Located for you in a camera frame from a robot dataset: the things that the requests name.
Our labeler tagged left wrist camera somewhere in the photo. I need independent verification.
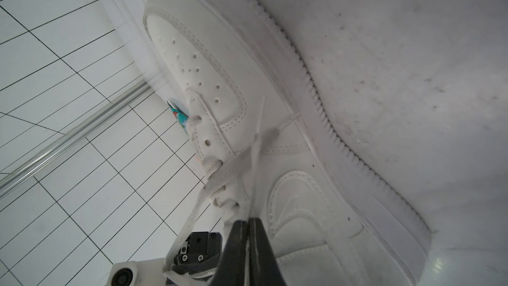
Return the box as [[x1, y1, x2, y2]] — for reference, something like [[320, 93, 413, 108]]
[[106, 258, 175, 286]]

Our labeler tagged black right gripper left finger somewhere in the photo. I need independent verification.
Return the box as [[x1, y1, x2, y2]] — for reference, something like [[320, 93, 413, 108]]
[[209, 221, 248, 286]]

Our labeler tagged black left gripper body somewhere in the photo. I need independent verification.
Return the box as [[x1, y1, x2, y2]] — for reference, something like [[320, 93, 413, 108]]
[[166, 232, 222, 285]]

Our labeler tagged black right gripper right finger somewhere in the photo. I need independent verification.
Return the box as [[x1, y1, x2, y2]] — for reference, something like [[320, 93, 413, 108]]
[[249, 218, 286, 286]]

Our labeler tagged green snack packet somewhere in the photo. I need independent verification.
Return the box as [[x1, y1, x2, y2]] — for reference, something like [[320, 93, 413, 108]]
[[167, 101, 188, 134]]

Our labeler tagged white sneaker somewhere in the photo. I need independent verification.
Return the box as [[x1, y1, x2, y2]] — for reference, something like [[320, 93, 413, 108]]
[[143, 0, 431, 285]]

